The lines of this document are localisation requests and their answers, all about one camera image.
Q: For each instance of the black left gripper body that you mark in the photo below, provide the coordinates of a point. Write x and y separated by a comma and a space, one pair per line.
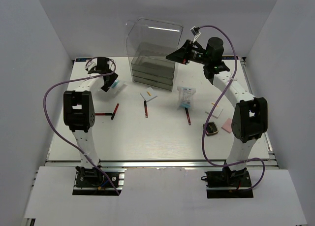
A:
111, 78

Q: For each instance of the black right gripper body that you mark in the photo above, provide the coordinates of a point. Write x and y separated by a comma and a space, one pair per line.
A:
195, 54

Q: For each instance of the white blue sachet packet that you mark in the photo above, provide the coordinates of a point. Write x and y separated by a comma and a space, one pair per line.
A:
114, 90
185, 98

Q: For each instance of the clear acrylic makeup organizer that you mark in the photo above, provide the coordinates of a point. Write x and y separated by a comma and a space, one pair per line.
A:
148, 42

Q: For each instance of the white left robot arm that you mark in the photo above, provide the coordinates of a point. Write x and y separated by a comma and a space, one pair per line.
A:
78, 107

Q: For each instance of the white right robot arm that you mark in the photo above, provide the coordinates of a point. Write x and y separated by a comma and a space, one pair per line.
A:
249, 120

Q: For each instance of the blue table corner label left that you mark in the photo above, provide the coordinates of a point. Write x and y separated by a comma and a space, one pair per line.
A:
81, 60

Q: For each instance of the blue table corner label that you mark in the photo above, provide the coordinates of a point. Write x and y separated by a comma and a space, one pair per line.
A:
229, 57
81, 60

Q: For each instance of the blue table corner label right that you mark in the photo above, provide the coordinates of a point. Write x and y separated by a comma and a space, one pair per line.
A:
229, 57

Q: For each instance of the red lip gloss left upright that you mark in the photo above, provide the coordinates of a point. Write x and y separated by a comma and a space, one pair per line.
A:
115, 111

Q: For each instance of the red lip gloss left flat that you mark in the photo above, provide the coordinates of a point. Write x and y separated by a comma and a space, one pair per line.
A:
104, 114

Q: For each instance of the white pad with yellow stick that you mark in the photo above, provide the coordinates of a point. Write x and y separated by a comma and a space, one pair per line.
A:
148, 94

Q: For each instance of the red lip gloss centre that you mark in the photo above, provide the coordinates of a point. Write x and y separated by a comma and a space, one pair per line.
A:
145, 109

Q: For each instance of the white pad right yellow stick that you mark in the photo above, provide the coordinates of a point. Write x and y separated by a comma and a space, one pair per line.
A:
217, 111

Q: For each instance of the black gold compact case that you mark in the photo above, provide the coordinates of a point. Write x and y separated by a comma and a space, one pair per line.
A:
210, 129

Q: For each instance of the pink sticky pad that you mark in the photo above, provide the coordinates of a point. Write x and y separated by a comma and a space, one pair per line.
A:
227, 126

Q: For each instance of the aluminium front rail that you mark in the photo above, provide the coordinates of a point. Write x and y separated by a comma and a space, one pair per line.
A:
158, 164

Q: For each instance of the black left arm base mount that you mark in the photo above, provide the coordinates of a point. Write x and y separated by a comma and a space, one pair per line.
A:
90, 181

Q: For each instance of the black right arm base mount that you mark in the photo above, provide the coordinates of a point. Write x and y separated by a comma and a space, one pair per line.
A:
224, 185

